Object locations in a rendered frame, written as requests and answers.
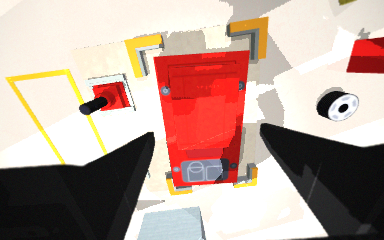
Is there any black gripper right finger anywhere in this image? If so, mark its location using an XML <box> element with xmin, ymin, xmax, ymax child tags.
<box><xmin>260</xmin><ymin>123</ymin><xmax>384</xmax><ymax>236</ymax></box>

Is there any black toy car wheel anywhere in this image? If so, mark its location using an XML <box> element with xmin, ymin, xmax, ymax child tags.
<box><xmin>317</xmin><ymin>91</ymin><xmax>359</xmax><ymax>122</ymax></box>

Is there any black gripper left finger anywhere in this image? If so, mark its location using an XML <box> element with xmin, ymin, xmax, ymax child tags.
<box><xmin>0</xmin><ymin>131</ymin><xmax>156</xmax><ymax>240</ymax></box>

